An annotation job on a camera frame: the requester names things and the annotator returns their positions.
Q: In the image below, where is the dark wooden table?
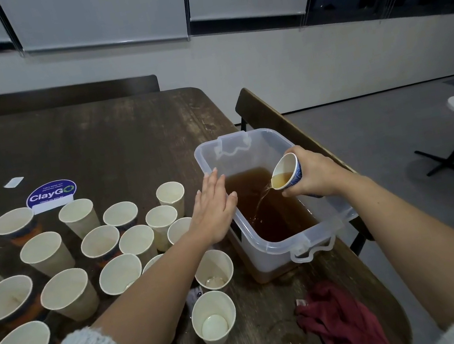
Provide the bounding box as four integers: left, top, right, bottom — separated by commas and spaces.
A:
0, 54, 415, 344

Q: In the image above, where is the group of paper cups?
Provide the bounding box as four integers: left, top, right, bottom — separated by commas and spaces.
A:
0, 178, 218, 344

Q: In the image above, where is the clear plastic storage bin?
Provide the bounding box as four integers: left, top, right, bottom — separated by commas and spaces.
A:
191, 114, 366, 282

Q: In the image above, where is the white paper cup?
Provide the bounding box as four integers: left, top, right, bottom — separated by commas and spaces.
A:
155, 179, 190, 221
143, 203, 184, 253

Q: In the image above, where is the dark red cloth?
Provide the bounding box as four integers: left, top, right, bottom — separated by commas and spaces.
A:
291, 273, 394, 344

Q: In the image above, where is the person's right hand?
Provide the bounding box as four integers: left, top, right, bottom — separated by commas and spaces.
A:
274, 136, 358, 207

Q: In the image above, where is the round blue sticker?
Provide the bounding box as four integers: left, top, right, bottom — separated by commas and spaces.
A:
23, 176, 81, 216

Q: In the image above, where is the person's left hand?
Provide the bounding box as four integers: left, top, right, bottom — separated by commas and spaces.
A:
179, 166, 247, 251

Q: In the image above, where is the dark wooden chair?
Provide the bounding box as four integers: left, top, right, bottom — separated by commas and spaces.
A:
231, 70, 379, 274
0, 67, 161, 119

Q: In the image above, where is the orange blue patterned paper cup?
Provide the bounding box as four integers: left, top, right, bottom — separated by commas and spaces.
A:
266, 151, 307, 193

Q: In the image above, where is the person's right forearm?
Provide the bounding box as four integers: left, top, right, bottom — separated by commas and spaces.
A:
335, 153, 454, 344

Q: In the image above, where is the small white paper label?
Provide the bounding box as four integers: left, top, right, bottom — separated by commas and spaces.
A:
2, 175, 26, 190

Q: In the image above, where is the person's left forearm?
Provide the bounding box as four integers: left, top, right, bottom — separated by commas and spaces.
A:
0, 233, 240, 344

